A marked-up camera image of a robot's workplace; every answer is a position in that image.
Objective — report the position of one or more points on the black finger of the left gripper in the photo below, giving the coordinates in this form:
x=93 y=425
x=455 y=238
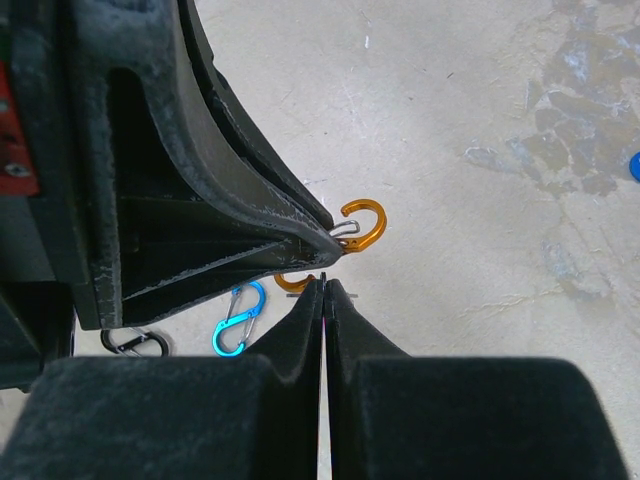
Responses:
x=193 y=219
x=236 y=126

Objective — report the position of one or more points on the silver key with blue tag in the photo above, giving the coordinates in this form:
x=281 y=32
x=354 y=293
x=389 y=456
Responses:
x=634 y=166

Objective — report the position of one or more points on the black S carabiner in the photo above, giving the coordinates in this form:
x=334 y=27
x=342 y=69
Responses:
x=129 y=347

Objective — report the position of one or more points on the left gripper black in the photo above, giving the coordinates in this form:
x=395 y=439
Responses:
x=60 y=252

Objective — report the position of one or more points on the light-blue S carabiner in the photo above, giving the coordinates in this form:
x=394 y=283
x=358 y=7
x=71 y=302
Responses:
x=246 y=318

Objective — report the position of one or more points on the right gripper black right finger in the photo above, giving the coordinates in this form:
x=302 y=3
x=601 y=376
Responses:
x=396 y=416

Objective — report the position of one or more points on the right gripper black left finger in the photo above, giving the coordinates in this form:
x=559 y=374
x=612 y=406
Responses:
x=254 y=416

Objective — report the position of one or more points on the orange S carabiner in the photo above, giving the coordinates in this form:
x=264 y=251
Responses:
x=348 y=235

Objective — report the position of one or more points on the silver key with black tag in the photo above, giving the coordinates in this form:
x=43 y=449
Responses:
x=323 y=279

